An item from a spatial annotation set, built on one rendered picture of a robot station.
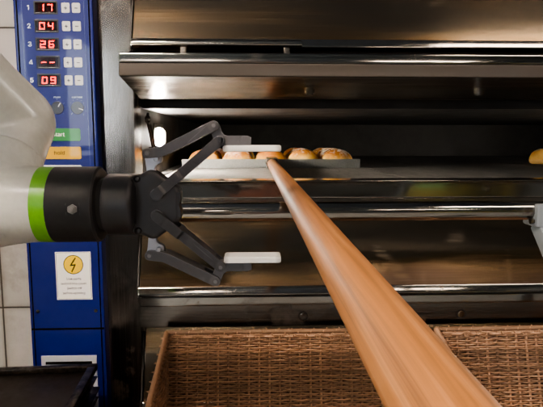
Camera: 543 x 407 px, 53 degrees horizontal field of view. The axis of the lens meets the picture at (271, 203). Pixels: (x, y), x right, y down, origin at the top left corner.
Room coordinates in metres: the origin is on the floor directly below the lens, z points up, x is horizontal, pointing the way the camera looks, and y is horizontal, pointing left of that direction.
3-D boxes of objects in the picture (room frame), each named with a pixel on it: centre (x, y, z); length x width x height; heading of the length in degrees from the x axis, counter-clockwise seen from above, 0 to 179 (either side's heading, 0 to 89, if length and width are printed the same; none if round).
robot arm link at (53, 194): (0.66, 0.23, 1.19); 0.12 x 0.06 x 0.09; 2
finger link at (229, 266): (0.66, 0.05, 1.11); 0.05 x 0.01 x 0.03; 92
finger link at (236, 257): (0.66, 0.02, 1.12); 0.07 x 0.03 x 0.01; 92
